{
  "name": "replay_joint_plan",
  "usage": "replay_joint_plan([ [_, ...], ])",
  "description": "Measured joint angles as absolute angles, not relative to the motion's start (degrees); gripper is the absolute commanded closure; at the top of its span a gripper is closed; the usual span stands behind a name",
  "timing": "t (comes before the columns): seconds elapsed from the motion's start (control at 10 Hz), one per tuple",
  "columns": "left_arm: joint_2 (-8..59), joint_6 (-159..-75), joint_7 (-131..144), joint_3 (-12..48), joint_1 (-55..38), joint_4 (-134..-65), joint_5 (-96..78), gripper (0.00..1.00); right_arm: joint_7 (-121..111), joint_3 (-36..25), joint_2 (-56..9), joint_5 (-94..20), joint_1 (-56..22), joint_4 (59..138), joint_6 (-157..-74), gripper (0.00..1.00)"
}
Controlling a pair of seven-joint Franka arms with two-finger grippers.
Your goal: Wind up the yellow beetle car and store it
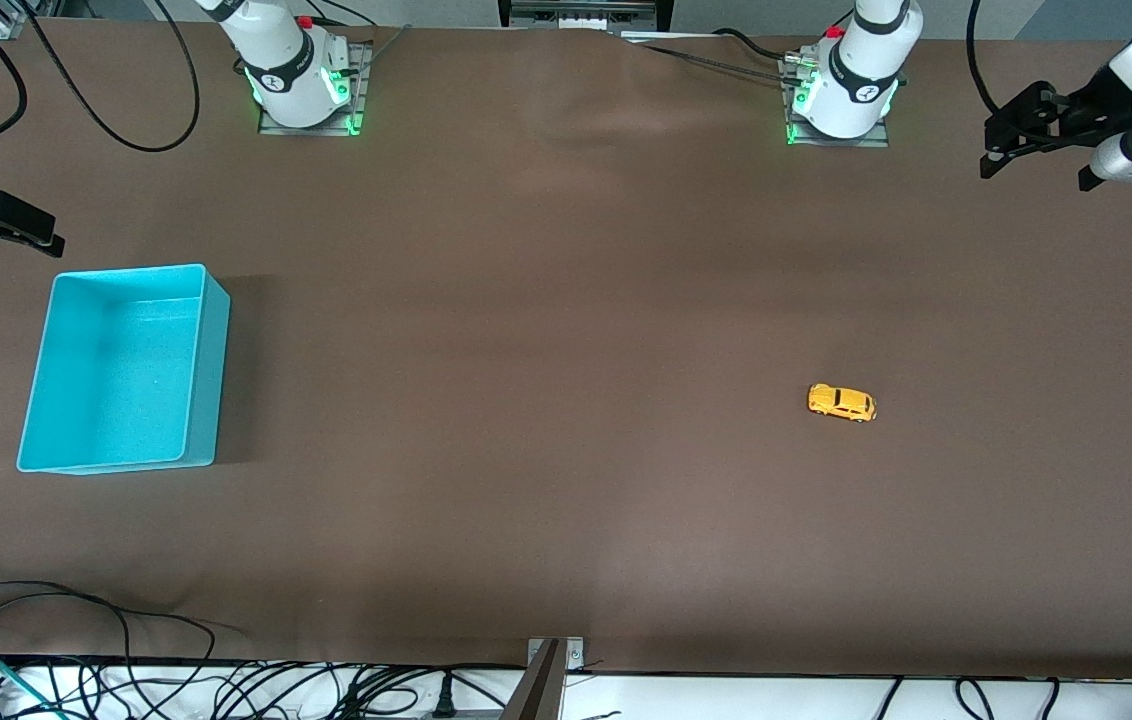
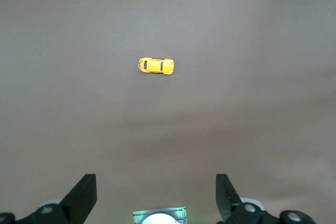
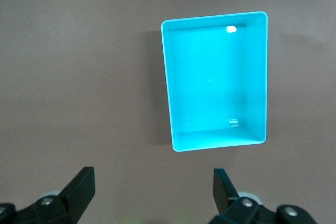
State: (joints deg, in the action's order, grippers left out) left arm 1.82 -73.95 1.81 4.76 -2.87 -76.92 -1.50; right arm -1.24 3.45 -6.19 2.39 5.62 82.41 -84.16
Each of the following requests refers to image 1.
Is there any yellow beetle toy car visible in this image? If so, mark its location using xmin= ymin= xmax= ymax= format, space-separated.
xmin=806 ymin=383 xmax=878 ymax=424

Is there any turquoise plastic bin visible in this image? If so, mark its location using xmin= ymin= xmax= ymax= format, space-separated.
xmin=16 ymin=263 xmax=231 ymax=476

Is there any black metal device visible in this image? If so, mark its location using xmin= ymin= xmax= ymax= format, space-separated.
xmin=498 ymin=0 xmax=672 ymax=34

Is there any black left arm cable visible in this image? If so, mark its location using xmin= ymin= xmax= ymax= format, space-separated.
xmin=966 ymin=0 xmax=1005 ymax=116

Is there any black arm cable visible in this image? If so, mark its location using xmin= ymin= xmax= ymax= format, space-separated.
xmin=966 ymin=0 xmax=1005 ymax=116
xmin=0 ymin=0 xmax=202 ymax=179

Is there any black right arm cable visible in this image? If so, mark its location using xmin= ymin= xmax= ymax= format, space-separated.
xmin=0 ymin=0 xmax=202 ymax=179

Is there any black base cable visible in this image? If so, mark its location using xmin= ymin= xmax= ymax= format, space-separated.
xmin=306 ymin=0 xmax=379 ymax=29
xmin=714 ymin=27 xmax=799 ymax=63

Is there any thin grey base cable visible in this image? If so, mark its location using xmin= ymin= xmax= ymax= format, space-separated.
xmin=638 ymin=42 xmax=789 ymax=86

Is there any long black loose cable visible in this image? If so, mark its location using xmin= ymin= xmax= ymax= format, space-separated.
xmin=0 ymin=580 xmax=217 ymax=701

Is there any black cable bundle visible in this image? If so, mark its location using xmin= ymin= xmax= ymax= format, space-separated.
xmin=0 ymin=630 xmax=527 ymax=720

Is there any metal post bracket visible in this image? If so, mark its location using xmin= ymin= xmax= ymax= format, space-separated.
xmin=529 ymin=637 xmax=585 ymax=671

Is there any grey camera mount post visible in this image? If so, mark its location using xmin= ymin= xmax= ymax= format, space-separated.
xmin=504 ymin=638 xmax=567 ymax=720

